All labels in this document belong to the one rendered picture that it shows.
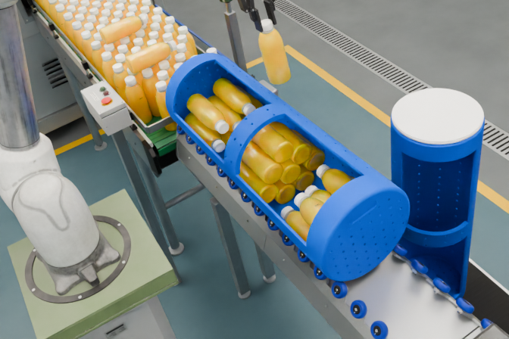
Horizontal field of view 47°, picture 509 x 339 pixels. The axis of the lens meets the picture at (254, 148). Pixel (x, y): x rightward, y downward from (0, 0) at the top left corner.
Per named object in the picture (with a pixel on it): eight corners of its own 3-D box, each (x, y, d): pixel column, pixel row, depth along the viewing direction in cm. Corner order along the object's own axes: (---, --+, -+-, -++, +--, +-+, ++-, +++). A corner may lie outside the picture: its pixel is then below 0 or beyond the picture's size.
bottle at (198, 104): (191, 115, 203) (217, 140, 190) (182, 101, 198) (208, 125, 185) (207, 103, 204) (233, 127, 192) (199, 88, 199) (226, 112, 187)
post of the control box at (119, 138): (174, 286, 282) (107, 122, 218) (170, 281, 284) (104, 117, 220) (182, 281, 283) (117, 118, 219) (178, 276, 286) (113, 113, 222)
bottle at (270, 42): (293, 70, 179) (280, 20, 168) (288, 85, 175) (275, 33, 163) (272, 72, 182) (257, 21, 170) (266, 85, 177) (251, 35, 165)
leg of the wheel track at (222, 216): (242, 301, 269) (214, 206, 229) (235, 293, 273) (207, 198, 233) (253, 294, 271) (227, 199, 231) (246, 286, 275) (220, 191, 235)
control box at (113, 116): (107, 136, 211) (98, 113, 204) (88, 112, 225) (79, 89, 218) (133, 124, 214) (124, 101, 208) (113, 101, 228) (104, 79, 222)
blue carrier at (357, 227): (333, 301, 152) (312, 235, 133) (181, 141, 213) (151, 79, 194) (415, 237, 159) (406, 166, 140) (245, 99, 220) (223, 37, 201)
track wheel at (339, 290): (345, 288, 148) (351, 287, 150) (334, 277, 151) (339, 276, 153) (338, 302, 150) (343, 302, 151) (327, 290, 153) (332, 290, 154)
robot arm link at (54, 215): (55, 279, 148) (19, 222, 134) (28, 239, 160) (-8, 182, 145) (111, 243, 154) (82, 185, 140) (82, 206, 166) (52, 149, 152)
